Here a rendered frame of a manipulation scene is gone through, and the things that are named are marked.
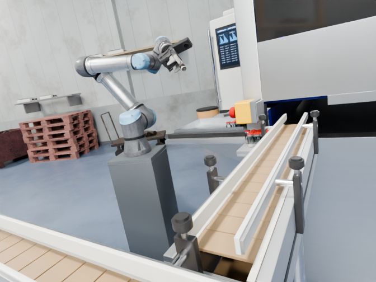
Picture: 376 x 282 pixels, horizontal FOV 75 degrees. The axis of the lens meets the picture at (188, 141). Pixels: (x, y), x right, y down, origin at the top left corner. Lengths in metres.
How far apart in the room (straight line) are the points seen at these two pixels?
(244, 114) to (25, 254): 0.67
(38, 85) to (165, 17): 3.45
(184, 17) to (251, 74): 4.46
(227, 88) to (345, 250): 1.40
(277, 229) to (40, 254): 0.32
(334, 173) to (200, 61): 4.43
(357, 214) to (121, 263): 0.84
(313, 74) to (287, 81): 0.08
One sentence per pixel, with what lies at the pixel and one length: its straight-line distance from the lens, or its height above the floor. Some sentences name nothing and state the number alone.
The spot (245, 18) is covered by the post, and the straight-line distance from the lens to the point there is 0.92.
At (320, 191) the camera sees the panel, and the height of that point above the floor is 0.69.
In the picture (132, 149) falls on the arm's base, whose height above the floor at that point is 0.83.
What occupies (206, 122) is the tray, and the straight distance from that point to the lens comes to 1.36.
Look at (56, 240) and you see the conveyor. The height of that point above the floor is 0.96.
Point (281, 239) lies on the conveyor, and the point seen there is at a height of 0.93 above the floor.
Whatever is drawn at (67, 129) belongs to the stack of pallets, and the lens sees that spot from 5.35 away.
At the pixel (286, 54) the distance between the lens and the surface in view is 0.88.
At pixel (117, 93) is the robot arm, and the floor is 1.13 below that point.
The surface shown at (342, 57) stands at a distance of 0.87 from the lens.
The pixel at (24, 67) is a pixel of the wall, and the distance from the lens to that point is 7.18.
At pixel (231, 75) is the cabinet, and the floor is 1.11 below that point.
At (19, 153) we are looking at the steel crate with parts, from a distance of 6.73.
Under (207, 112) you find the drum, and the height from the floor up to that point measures 0.57.
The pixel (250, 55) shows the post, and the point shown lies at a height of 1.17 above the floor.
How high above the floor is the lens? 1.13
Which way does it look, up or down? 13 degrees down
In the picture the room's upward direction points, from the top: 10 degrees counter-clockwise
